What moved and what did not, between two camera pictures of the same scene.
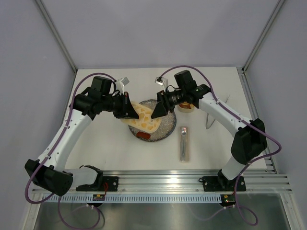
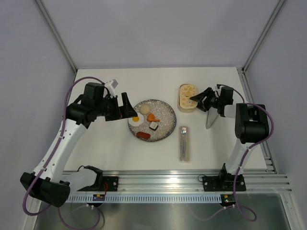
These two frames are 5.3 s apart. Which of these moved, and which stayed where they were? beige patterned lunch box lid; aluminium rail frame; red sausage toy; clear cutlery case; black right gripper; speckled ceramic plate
Moved: beige patterned lunch box lid; black right gripper
Stayed: red sausage toy; aluminium rail frame; clear cutlery case; speckled ceramic plate
